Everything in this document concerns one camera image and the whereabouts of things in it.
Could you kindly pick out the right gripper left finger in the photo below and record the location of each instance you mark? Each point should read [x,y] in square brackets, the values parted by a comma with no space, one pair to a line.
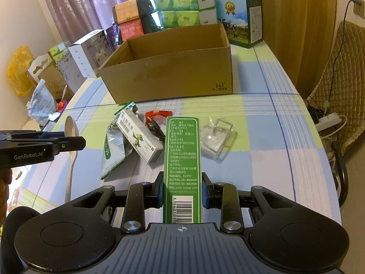
[141,196]

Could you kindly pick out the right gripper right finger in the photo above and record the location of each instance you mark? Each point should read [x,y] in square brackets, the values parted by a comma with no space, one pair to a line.
[223,196]

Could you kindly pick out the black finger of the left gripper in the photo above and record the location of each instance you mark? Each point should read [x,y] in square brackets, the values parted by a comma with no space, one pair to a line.
[70,144]

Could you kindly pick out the green medicine box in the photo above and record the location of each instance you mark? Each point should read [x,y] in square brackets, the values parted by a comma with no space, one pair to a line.
[182,171]

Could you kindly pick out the white ointment box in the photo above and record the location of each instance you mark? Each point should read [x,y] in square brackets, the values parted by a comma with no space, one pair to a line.
[148,147]

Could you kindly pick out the silver green foil pouch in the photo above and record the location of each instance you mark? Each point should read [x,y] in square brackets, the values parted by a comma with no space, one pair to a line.
[116,147]

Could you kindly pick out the silver printed bag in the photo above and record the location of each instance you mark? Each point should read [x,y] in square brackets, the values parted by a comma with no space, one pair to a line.
[41,105]

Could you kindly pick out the clear plastic box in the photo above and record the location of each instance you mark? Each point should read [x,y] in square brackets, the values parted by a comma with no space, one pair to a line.
[217,136]

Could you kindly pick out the plaid tablecloth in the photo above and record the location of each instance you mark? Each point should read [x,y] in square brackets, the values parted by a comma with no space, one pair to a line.
[264,130]

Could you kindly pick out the brown hanging cardboard package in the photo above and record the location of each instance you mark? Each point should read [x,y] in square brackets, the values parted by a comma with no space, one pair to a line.
[43,67]

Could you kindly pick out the red snack packet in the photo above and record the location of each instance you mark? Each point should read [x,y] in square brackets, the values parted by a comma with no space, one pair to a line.
[150,115]

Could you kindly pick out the yellow plastic bag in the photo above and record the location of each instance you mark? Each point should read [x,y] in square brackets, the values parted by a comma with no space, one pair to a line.
[17,76]

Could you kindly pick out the white appliance box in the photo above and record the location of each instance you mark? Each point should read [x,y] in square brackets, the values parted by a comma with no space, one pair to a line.
[90,52]

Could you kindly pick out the large cardboard box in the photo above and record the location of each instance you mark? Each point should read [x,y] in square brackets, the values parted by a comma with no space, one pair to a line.
[175,63]

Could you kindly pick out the white power strip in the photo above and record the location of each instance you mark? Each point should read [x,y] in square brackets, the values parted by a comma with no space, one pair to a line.
[328,121]

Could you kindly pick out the orange red boxes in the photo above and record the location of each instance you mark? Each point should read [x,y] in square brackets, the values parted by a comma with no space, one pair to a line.
[127,18]

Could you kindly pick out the wicker chair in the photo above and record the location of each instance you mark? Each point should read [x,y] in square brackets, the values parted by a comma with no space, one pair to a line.
[341,90]

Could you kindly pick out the blue milk carton box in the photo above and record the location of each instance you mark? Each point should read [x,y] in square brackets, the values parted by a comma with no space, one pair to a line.
[242,21]

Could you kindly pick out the green tissue pack stack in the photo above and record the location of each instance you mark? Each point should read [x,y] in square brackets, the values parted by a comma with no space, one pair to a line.
[184,13]

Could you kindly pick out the wall socket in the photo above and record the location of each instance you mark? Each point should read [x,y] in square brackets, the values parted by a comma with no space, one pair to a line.
[358,8]

